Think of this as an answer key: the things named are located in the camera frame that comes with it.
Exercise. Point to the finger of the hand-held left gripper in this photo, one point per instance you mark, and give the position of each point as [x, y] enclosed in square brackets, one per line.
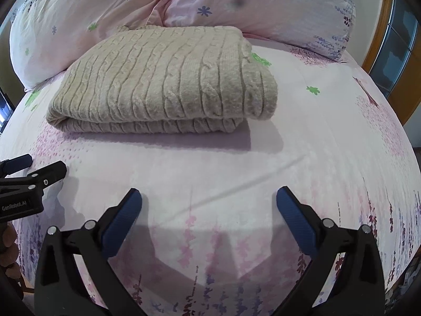
[16, 163]
[49, 172]

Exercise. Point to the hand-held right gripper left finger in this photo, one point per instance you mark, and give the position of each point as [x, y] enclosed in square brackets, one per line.
[122, 223]

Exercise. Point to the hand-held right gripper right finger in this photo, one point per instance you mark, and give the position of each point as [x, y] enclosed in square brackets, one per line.
[296, 220]

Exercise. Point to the person's left hand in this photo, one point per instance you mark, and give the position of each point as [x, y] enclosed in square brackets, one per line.
[9, 248]

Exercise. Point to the dark object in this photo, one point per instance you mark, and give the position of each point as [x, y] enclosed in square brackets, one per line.
[4, 108]

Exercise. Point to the pink floral bed sheet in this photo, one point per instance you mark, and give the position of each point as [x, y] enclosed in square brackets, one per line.
[210, 168]

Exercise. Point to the pink floral pillow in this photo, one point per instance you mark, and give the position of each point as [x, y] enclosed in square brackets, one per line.
[263, 3]
[79, 16]

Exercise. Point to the wooden window frame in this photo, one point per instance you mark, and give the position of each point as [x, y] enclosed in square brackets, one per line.
[383, 29]

